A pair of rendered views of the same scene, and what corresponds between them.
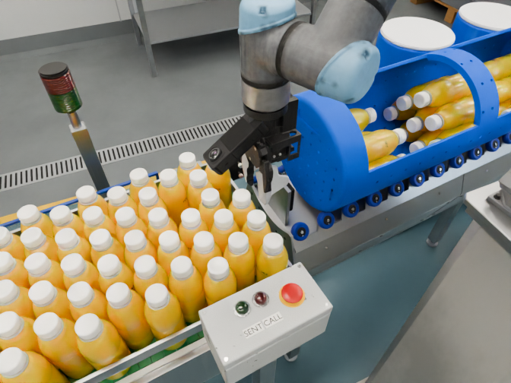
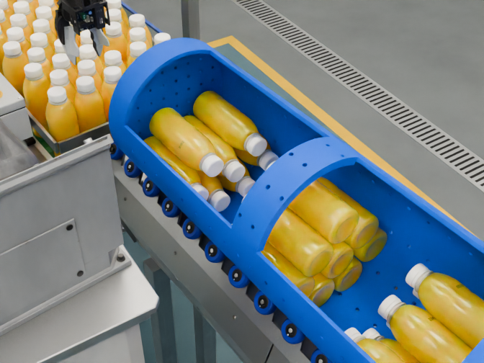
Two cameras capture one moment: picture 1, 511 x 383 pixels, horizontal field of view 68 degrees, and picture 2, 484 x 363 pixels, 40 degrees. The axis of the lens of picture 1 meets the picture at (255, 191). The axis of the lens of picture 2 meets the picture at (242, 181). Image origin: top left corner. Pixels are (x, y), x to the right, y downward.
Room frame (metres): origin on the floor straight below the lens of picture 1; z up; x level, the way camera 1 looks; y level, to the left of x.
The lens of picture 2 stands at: (0.63, -1.27, 1.90)
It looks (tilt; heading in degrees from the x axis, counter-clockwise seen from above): 42 degrees down; 80
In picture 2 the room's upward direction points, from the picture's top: 1 degrees clockwise
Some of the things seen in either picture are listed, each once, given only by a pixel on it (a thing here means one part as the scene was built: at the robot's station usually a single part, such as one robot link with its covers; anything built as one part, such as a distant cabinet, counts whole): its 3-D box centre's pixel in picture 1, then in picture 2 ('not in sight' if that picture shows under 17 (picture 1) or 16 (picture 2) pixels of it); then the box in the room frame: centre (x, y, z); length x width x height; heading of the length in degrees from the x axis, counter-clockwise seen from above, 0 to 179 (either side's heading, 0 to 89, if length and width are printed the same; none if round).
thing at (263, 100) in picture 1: (265, 88); not in sight; (0.52, -0.01, 1.37); 0.08 x 0.08 x 0.05
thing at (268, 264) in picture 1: (271, 267); (63, 127); (0.44, -0.03, 0.98); 0.07 x 0.07 x 0.17
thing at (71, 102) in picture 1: (65, 97); not in sight; (0.77, 0.45, 1.18); 0.06 x 0.06 x 0.05
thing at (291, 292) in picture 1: (292, 293); not in sight; (0.31, -0.06, 1.11); 0.04 x 0.04 x 0.01
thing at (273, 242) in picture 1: (273, 242); (57, 94); (0.44, -0.03, 1.07); 0.04 x 0.04 x 0.02
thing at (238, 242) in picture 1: (238, 242); (59, 76); (0.44, 0.03, 1.07); 0.04 x 0.04 x 0.02
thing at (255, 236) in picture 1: (256, 244); (91, 116); (0.50, 0.00, 0.98); 0.07 x 0.07 x 0.17
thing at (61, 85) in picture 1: (58, 80); not in sight; (0.77, 0.45, 1.23); 0.06 x 0.06 x 0.04
